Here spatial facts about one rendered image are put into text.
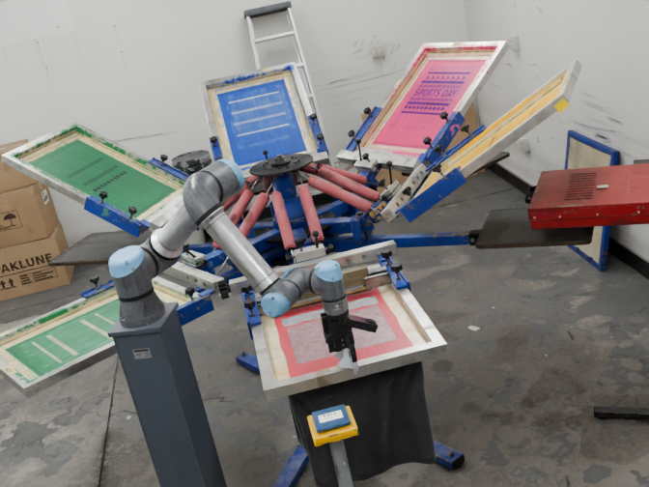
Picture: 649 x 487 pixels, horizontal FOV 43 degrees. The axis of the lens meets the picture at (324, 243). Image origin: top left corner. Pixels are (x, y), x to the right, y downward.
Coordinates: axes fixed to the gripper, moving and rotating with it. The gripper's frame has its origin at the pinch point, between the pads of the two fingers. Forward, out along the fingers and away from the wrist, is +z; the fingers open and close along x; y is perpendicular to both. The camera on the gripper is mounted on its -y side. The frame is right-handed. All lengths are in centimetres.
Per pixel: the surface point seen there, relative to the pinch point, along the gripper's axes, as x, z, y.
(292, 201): -137, -17, -1
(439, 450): -79, 93, -37
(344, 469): 20.6, 20.5, 11.4
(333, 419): 21.0, 3.4, 11.4
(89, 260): -180, 1, 102
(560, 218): -61, -7, -96
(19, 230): -424, 38, 193
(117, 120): -471, -22, 103
